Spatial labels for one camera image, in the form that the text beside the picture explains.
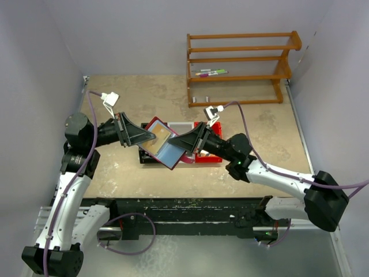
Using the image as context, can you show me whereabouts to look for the purple marker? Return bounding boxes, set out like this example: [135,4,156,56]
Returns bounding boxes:
[198,70,228,78]

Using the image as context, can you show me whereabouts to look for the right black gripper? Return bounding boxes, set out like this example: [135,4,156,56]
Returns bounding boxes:
[168,121,234,162]

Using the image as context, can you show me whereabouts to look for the green marker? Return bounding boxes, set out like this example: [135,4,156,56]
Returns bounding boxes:
[199,69,225,73]

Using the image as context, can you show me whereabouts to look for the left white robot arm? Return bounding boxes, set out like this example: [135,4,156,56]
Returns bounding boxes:
[21,113,156,276]

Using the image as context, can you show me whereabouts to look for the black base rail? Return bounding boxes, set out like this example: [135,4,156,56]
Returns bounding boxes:
[81,197,276,240]

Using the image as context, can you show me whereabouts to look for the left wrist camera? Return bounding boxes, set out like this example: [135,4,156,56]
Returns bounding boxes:
[100,92,120,118]

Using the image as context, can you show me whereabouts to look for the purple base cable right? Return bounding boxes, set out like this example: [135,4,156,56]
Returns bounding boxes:
[257,219,292,249]

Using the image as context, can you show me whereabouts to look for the red leather card holder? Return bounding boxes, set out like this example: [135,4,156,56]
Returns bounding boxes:
[138,117,195,170]

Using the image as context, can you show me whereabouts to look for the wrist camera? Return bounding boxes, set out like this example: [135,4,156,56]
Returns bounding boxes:
[100,92,120,118]
[204,105,224,127]

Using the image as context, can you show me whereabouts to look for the aluminium frame rail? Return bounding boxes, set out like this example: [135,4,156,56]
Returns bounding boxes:
[34,205,318,231]

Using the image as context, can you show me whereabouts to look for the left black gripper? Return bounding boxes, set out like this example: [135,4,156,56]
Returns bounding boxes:
[86,111,155,149]

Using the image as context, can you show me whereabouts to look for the black plastic bin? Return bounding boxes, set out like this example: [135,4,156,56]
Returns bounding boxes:
[138,121,169,164]

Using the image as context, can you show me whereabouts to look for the red plastic bin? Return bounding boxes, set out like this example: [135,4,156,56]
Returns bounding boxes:
[195,122,223,163]

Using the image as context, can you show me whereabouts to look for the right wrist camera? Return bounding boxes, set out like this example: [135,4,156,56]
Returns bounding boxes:
[204,105,224,127]

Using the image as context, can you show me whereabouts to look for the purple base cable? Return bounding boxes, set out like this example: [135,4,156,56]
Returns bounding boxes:
[257,219,292,249]
[97,211,156,256]

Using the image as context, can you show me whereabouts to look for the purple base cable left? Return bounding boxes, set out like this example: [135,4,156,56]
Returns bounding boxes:
[97,211,156,256]

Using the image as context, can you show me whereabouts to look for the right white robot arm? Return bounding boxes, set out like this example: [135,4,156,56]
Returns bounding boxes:
[168,122,349,232]

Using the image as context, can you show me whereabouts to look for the gold cards pile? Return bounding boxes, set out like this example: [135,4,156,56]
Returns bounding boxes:
[198,150,216,158]

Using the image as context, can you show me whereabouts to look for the wooden rack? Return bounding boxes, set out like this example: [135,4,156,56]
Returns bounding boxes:
[186,31,302,107]

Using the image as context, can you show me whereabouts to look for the white plastic bin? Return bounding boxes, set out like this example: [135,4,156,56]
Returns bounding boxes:
[167,122,194,134]

